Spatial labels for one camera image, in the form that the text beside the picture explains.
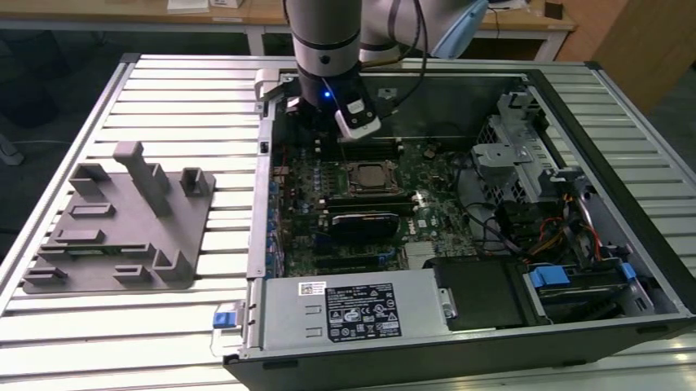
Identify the black graphics card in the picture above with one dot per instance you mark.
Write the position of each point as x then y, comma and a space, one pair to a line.
364, 230

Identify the black RAM slot row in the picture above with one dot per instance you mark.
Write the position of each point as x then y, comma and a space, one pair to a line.
371, 203
376, 150

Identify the silver power supply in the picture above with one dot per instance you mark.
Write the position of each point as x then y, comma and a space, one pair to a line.
288, 309

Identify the small black box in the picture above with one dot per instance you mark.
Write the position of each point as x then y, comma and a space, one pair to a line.
555, 10

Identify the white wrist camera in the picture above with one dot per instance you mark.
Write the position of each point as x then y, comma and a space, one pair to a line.
359, 122

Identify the wooden desk white frame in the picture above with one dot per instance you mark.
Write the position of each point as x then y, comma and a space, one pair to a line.
180, 18

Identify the white box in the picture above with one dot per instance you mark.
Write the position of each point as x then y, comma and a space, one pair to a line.
188, 5
226, 3

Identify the metal drive cage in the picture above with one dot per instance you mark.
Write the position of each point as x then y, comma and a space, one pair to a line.
511, 134

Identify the black plastic shroud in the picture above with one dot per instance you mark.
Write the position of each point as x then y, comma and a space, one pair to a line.
479, 293

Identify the blue expansion slot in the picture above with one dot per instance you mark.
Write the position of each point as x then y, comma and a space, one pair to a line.
388, 258

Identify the grey stand foot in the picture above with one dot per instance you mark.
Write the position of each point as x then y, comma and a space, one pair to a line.
11, 152

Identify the green motherboard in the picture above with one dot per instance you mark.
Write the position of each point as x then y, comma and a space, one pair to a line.
452, 232

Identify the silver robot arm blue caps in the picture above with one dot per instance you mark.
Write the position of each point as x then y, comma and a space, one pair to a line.
326, 40

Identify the green RAM stick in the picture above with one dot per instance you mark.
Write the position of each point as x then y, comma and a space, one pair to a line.
93, 249

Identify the silver chipset heatsink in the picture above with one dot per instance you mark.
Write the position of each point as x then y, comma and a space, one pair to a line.
420, 256

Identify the grey parts rack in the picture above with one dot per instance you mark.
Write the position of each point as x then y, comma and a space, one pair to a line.
163, 236

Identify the black expansion slot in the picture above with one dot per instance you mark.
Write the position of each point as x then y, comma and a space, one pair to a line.
348, 264

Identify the black open PC case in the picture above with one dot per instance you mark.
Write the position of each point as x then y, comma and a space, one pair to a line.
435, 366

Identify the CPU socket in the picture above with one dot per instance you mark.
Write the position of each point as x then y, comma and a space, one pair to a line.
350, 191

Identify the hard disk in blue carrier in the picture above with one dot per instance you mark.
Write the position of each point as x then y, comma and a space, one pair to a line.
550, 279

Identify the wooden cabinet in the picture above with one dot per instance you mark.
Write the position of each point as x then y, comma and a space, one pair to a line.
642, 49

